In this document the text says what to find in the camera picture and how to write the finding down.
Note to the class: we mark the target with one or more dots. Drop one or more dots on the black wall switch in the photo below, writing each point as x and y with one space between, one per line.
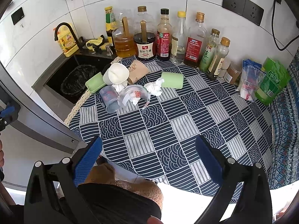
17 16

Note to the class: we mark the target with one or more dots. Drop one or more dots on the black faucet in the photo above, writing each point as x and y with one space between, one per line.
79 41

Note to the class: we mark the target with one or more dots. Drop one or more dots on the soy sauce jug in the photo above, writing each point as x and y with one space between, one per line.
144 34

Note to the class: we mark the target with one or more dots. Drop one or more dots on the large cooking oil jug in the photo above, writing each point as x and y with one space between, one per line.
123 36

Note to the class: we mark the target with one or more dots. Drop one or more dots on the black sink basin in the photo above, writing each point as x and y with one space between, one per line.
66 76

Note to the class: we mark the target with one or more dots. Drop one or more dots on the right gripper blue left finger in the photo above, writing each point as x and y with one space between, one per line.
84 159

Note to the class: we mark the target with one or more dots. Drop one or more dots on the clear plastic cup with tissue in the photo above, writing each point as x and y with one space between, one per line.
134 93

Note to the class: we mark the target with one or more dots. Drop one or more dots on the brown paper cup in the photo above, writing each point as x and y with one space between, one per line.
137 70

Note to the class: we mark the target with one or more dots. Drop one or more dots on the clear yellow-cap bottle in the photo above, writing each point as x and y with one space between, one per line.
179 38

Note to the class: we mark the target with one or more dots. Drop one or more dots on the green paper cup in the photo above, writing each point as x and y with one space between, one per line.
172 80
95 83

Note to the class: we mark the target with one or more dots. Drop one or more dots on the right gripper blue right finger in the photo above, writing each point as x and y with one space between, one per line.
211 158

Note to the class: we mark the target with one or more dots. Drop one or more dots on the navy patterned tablecloth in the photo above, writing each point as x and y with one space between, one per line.
156 140

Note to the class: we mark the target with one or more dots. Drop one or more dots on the red-label vinegar bottle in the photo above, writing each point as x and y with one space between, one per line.
164 31

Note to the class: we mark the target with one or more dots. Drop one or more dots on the yellow dish soap bottle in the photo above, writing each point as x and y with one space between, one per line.
66 41

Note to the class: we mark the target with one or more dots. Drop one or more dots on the small gold-cap sauce bottle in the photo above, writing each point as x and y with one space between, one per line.
221 51

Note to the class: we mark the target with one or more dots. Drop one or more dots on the green sugar bag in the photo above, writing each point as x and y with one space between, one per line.
276 78

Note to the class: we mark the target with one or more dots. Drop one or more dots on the spice jar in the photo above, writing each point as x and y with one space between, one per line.
233 72

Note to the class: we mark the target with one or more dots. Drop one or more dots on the green-label bottle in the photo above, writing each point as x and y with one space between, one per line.
212 42

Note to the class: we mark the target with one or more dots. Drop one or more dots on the white paper cup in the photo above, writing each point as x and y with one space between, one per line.
116 74

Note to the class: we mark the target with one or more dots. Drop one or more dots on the yellow-label dark bottle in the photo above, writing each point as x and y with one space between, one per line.
110 24

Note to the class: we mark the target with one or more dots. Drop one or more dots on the blue patterned curtain cloth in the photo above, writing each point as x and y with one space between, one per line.
284 112

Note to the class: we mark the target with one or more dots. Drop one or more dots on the black wall socket pair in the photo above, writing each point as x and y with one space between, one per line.
245 8

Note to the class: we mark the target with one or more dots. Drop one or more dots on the black trash bag bin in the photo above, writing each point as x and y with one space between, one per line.
74 83

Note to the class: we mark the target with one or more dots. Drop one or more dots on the red-label gold-cap bottle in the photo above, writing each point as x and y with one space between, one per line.
195 41

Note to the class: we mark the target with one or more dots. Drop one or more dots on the yellow grey cleaning cloth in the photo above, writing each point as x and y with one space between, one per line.
97 45

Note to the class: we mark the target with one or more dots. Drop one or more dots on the white tissue small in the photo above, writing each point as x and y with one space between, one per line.
120 86

